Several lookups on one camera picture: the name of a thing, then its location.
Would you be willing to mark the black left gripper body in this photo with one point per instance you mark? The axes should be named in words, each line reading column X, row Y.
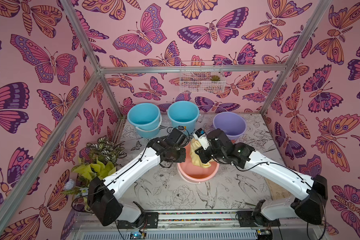
column 178, row 155

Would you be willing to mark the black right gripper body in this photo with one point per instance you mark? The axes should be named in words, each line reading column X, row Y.
column 204, row 154

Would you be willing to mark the purple plastic bucket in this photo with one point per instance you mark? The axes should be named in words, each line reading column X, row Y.
column 233, row 125

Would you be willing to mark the yellow cleaning cloth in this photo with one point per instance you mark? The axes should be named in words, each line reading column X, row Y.
column 196, row 160

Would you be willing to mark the pink plastic bucket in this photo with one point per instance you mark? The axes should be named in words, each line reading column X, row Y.
column 193, row 174

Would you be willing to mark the light blue bucket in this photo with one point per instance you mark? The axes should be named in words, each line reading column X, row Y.
column 146, row 119
column 185, row 114

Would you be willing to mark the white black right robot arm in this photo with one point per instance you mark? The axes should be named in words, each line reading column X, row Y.
column 309, row 194

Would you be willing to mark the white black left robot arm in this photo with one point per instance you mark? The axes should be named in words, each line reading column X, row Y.
column 104, row 195

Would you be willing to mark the small green succulent plant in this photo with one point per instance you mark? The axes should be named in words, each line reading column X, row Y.
column 215, row 78

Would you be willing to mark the potted green leafy plant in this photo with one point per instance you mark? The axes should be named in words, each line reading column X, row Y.
column 98, row 159

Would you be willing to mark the beige work glove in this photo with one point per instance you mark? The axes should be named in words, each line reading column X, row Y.
column 277, row 192

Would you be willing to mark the white wire wall basket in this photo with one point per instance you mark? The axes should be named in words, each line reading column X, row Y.
column 196, row 79

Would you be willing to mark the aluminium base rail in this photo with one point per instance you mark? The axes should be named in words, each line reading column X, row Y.
column 197, row 225

